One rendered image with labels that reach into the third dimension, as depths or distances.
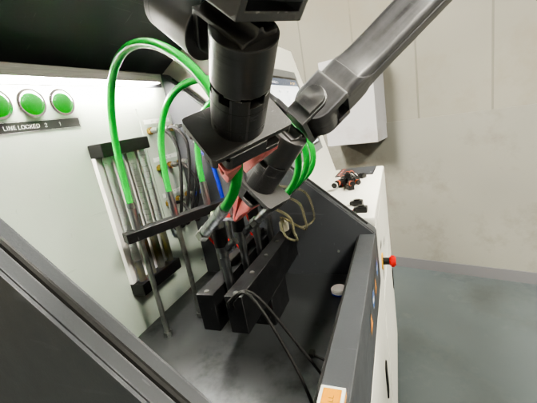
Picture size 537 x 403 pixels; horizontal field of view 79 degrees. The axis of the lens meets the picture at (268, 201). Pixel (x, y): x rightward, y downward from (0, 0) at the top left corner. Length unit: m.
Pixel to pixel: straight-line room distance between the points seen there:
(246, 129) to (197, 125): 0.06
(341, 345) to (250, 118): 0.35
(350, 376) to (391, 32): 0.46
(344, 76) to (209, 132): 0.23
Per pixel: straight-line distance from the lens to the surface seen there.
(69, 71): 0.78
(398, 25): 0.54
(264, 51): 0.27
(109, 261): 0.81
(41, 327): 0.37
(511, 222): 2.50
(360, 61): 0.50
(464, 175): 2.43
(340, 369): 0.49
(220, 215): 0.46
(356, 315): 0.58
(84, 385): 0.38
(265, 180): 0.50
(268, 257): 0.74
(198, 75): 0.43
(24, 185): 0.71
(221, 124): 0.33
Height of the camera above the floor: 1.29
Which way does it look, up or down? 15 degrees down
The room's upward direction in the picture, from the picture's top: 10 degrees counter-clockwise
